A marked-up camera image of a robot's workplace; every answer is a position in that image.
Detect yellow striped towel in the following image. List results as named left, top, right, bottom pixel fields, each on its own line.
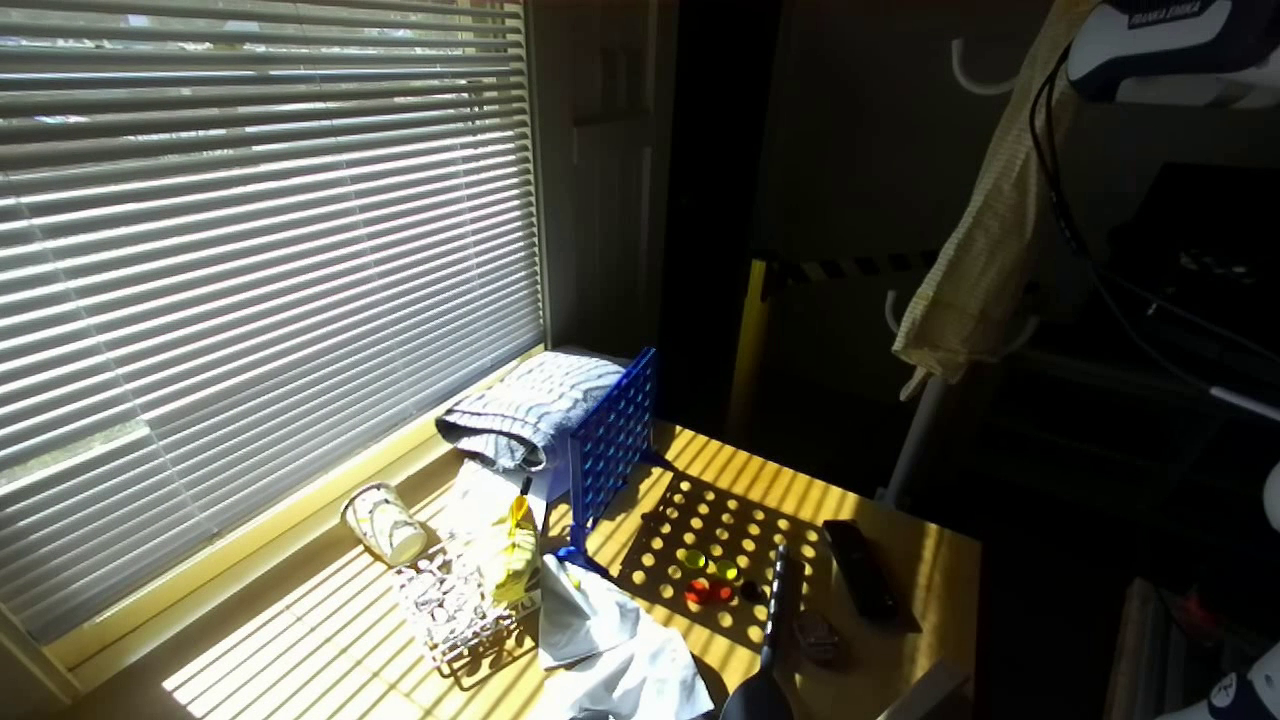
left=887, top=0, right=1113, bottom=394

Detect folded grey blue towel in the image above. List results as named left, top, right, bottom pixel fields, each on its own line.
left=434, top=348, right=634, bottom=476

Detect blue connect four grid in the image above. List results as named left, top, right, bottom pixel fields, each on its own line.
left=537, top=346, right=663, bottom=572

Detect yellow green packet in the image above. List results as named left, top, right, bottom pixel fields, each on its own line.
left=484, top=493, right=543, bottom=612

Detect white grey crumpled cloth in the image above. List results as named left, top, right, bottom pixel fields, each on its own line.
left=532, top=551, right=721, bottom=720

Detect white cup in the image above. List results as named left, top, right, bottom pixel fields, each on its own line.
left=335, top=481, right=436, bottom=572

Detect black remote control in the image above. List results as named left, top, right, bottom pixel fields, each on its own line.
left=822, top=515, right=926, bottom=631

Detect white window blinds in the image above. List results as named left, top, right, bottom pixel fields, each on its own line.
left=0, top=0, right=553, bottom=651

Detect white slatted rack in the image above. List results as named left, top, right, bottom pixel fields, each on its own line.
left=1102, top=572, right=1212, bottom=720

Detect yellow post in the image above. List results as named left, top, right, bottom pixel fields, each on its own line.
left=729, top=254, right=777, bottom=428

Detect white wire basket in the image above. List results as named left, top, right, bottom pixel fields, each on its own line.
left=391, top=534, right=537, bottom=684

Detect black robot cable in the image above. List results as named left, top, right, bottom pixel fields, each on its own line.
left=1023, top=54, right=1280, bottom=432

